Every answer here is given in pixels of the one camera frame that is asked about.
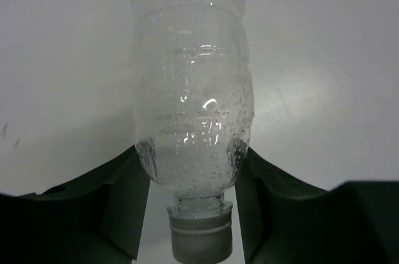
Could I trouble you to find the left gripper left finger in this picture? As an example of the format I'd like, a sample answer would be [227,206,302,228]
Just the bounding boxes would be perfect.
[1,148,150,263]

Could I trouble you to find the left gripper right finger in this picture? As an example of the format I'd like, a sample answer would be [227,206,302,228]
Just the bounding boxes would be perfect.
[235,150,398,263]

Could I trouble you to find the clear bottle white cap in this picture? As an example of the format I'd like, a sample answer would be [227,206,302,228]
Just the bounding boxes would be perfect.
[132,0,254,263]

